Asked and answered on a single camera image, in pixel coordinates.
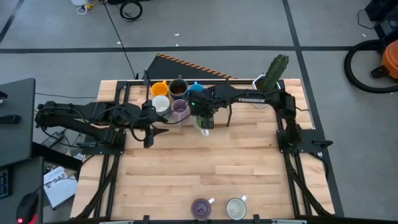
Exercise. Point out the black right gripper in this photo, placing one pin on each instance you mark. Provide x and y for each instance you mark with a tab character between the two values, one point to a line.
203	101

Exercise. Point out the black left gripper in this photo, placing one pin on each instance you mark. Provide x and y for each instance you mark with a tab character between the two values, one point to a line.
148	140

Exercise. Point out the lilac ribbed mug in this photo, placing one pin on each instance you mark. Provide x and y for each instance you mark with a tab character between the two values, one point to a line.
180	107

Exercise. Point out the light blue mug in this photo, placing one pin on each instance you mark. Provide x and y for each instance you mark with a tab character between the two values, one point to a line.
196	88

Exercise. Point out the orange mug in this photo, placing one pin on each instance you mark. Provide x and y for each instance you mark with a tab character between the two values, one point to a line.
159	89

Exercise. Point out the dark brown mug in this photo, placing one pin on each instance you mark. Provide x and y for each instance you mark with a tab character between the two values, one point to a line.
178	89

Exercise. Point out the blue and white patterned mug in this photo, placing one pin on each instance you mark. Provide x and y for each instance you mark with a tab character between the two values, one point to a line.
236	209

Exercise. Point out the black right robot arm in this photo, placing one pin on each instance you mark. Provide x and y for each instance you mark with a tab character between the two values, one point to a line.
248	95

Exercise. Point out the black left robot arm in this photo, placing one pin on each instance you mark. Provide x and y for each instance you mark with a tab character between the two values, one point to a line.
93	113

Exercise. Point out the wooden shelf with black legs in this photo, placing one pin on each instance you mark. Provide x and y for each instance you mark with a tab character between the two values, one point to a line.
219	119

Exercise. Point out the black mat with orange stripes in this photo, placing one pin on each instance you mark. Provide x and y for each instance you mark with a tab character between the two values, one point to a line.
168	70

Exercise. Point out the white hexagonal plant pot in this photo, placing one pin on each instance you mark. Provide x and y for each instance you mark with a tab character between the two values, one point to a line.
256	82

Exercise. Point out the green cactus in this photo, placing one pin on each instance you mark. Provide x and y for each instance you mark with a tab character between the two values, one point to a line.
276	70

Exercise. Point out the black power adapter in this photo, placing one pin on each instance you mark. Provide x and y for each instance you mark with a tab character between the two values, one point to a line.
53	139

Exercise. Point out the white box with label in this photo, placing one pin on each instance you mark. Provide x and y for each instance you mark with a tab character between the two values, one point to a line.
59	189

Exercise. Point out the yellow plug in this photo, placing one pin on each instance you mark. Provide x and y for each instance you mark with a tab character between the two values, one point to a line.
91	4

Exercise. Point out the dark grey low desk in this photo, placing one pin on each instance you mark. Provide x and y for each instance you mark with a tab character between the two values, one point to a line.
25	177

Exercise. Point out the white container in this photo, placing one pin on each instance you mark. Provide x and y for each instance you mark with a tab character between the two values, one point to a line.
79	2

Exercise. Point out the black computer mouse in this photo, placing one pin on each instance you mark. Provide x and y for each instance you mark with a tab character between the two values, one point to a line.
28	208

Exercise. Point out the dark keypad device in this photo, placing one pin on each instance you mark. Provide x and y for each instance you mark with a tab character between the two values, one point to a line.
3	183

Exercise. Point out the orange vacuum cleaner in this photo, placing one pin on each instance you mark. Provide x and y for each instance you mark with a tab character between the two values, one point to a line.
391	59

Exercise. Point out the black equipment case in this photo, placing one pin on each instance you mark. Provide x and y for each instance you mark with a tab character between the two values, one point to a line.
384	12

